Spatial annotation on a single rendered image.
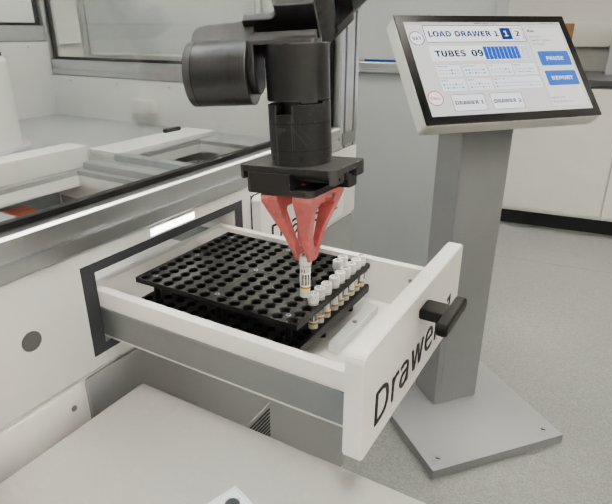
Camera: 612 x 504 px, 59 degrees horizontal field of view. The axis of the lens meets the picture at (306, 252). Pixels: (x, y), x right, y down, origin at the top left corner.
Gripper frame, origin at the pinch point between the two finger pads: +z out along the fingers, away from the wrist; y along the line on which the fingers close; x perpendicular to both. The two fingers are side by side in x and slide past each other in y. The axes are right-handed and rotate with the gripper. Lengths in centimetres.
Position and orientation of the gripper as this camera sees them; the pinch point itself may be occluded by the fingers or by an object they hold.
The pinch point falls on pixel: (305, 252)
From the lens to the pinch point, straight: 53.9
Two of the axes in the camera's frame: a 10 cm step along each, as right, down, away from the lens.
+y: -8.6, -1.4, 4.9
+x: -5.1, 3.2, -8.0
